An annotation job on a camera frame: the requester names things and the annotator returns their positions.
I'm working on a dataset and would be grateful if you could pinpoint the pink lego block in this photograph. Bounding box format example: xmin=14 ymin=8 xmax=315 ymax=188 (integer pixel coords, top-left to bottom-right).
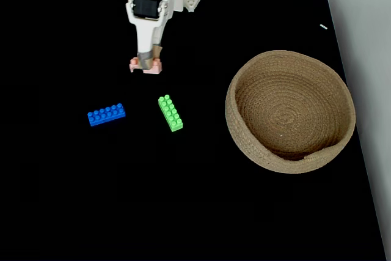
xmin=128 ymin=56 xmax=163 ymax=75

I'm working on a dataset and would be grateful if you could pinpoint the green lego block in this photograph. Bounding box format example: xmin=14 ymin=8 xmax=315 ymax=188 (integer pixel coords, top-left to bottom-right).
xmin=158 ymin=94 xmax=184 ymax=133

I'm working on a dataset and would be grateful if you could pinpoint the blue lego block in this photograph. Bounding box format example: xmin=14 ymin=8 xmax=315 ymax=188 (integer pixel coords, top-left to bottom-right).
xmin=87 ymin=103 xmax=126 ymax=127

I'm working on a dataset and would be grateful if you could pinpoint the round woven rope basket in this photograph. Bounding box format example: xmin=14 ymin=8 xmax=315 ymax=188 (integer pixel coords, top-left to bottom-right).
xmin=225 ymin=50 xmax=357 ymax=174

